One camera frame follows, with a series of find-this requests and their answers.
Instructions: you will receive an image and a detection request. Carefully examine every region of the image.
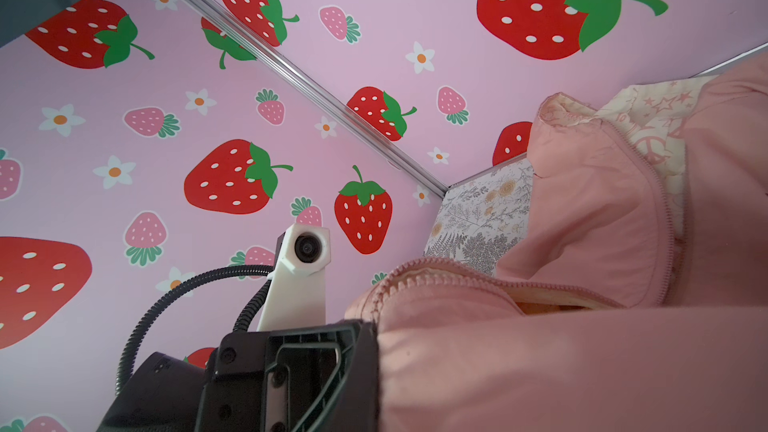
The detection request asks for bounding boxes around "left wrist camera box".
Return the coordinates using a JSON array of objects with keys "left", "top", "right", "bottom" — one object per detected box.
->
[{"left": 256, "top": 223, "right": 331, "bottom": 332}]

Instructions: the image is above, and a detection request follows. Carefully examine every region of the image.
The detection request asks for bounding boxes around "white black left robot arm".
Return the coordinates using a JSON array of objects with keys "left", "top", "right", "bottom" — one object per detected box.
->
[{"left": 99, "top": 320, "right": 380, "bottom": 431}]

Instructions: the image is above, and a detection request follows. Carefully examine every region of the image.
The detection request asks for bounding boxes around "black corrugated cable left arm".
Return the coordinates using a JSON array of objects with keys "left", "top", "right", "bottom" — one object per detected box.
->
[{"left": 115, "top": 265, "right": 276, "bottom": 397}]

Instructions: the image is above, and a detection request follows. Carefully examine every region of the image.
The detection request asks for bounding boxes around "pink Snoopy hooded jacket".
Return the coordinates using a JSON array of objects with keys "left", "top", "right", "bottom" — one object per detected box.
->
[{"left": 346, "top": 55, "right": 767, "bottom": 431}]

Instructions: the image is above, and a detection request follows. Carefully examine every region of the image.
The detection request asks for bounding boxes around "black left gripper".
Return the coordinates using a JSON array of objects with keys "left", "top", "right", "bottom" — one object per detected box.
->
[{"left": 195, "top": 320, "right": 380, "bottom": 431}]

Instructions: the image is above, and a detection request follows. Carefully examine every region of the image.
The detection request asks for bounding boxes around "aluminium frame corner post left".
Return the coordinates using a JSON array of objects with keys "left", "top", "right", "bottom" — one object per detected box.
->
[{"left": 184, "top": 0, "right": 448, "bottom": 198}]

